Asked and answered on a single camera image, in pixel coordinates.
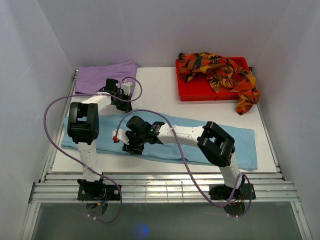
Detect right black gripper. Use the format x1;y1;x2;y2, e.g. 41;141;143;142
122;132;147;156

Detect orange camouflage trousers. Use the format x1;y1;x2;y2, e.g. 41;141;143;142
177;52;261;116

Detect light blue trousers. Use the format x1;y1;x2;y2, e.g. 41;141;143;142
60;111;258;171

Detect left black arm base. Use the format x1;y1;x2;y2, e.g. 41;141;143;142
77;184;120;217

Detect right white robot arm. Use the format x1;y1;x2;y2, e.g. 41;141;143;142
114;115;245;200

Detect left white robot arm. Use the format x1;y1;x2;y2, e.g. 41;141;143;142
67;78;135;200

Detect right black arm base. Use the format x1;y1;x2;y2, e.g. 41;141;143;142
209;183;256;218

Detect folded purple trousers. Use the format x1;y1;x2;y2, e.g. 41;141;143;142
74;61;138;94

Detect red plastic tray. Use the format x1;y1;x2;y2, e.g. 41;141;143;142
175;58;239;102

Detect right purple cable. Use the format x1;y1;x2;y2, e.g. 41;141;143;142
116;108;254;219

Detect purple cable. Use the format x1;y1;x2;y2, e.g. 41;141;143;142
116;108;254;219
43;76;143;224

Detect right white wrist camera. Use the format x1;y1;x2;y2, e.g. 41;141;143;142
112;128;129;145

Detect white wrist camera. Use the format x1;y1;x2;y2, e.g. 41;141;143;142
120;80;136;96
112;128;129;145

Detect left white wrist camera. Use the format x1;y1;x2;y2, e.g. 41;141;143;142
120;80;136;96

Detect aluminium rail frame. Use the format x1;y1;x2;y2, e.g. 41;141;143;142
21;67;312;240

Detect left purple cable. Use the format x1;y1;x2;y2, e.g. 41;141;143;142
43;76;143;224

